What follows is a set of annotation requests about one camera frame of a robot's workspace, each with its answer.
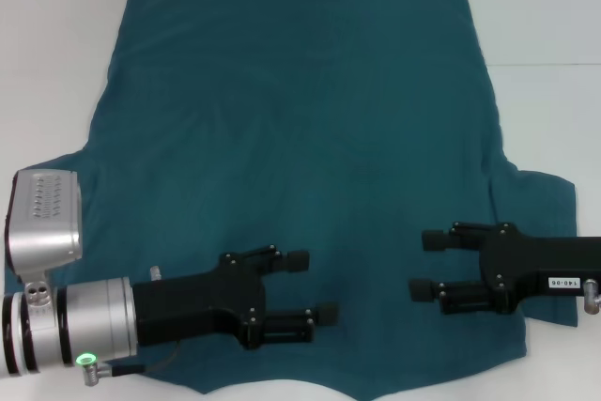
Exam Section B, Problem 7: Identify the blue T-shirt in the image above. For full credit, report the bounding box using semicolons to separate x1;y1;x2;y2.
3;0;579;397

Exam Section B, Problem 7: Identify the silver plug with black cable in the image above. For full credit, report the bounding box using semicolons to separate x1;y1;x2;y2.
82;353;146;386

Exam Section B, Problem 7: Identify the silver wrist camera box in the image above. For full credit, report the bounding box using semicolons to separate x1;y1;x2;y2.
4;169;85;280

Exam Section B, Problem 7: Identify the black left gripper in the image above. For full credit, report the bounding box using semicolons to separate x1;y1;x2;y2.
132;244;340;351

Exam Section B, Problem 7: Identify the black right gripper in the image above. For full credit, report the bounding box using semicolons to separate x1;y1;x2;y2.
408;221;601;316

